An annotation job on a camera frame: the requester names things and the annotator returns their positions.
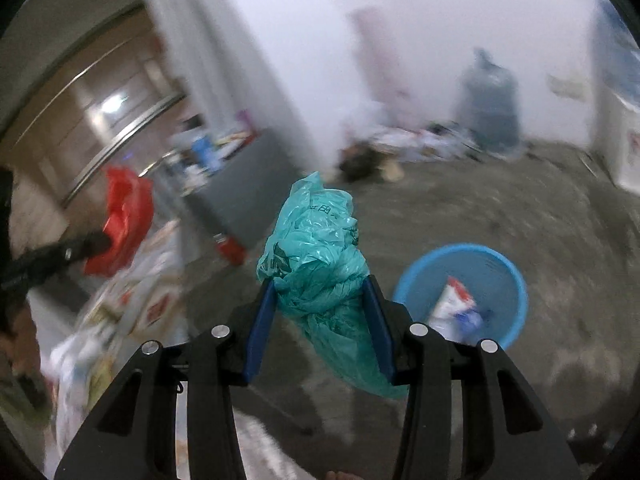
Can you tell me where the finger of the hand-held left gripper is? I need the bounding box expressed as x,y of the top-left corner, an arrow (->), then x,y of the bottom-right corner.
0,230 -> 113,292

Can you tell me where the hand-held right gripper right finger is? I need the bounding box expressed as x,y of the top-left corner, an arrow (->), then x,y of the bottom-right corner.
361,275 -> 583,480

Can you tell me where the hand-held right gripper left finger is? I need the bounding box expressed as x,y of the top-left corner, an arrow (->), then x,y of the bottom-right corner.
54,279 -> 277,480

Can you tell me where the red and white snack packet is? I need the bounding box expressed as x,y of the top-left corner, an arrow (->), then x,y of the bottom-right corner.
427,275 -> 478,336

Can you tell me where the red plastic bag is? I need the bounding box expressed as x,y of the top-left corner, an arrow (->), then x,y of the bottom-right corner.
82,166 -> 155,277

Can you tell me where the teal plastic bag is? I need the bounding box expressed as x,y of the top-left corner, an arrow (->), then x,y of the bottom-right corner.
256,171 -> 408,401

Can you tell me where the blue mesh wastebasket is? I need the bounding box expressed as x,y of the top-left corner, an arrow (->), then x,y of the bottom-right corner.
392,244 -> 528,351

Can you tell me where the small red floor object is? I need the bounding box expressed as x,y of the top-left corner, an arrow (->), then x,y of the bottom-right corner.
214,234 -> 247,265

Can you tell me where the metal railing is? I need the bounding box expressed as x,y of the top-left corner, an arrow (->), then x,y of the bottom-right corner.
0,0 -> 186,211

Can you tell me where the dark bag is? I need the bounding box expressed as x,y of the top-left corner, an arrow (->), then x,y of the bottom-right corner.
340,145 -> 386,181

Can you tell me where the blue plastic bottle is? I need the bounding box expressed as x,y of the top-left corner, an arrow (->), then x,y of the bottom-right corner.
192,137 -> 213,171

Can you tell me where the pale floor clutter pile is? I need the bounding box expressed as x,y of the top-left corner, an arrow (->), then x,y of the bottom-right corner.
370,120 -> 481,161

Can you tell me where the large water jug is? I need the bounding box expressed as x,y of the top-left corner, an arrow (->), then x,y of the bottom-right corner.
452,47 -> 521,151

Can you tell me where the white curtain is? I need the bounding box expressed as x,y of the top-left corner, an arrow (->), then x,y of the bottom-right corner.
135,0 -> 326,171

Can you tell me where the pink rolled board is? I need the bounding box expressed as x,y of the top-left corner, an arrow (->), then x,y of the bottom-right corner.
350,7 -> 416,111

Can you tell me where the white water dispenser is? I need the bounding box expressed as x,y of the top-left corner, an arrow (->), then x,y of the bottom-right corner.
590,0 -> 640,188

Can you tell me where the wall socket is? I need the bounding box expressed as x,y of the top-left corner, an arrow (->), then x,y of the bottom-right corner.
547,72 -> 588,98

